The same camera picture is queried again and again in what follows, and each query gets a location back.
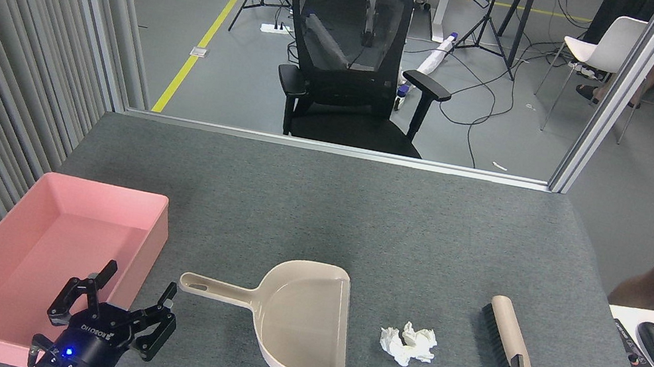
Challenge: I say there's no white plastic chair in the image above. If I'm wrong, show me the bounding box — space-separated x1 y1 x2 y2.
528 3 649 146

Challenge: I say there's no black stand pole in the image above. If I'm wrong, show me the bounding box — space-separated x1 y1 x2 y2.
493 0 538 71

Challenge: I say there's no pink plastic bin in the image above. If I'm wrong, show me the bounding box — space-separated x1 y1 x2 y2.
0 163 176 367

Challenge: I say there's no white paper ball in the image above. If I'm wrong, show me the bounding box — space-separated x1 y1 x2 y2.
375 325 417 367
398 320 441 364

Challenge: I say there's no white roll with blue ends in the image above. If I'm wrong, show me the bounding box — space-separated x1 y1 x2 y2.
398 23 460 101

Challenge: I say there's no beige plastic dustpan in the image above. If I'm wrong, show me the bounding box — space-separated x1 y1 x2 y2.
164 239 366 367

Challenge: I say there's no black floor cable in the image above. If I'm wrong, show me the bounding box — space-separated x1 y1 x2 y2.
425 4 532 174

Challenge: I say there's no beige brush with black bristles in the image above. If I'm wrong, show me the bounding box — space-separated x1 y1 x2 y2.
472 293 565 367

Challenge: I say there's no white stand on wheels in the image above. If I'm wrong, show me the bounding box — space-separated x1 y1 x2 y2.
397 0 455 45

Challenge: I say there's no white power strip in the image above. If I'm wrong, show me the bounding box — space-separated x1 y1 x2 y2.
260 19 294 38

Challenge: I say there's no black mesh office chair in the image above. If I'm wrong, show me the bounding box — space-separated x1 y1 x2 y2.
267 0 469 163

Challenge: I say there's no small black device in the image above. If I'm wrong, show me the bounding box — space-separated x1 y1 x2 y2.
604 318 654 367

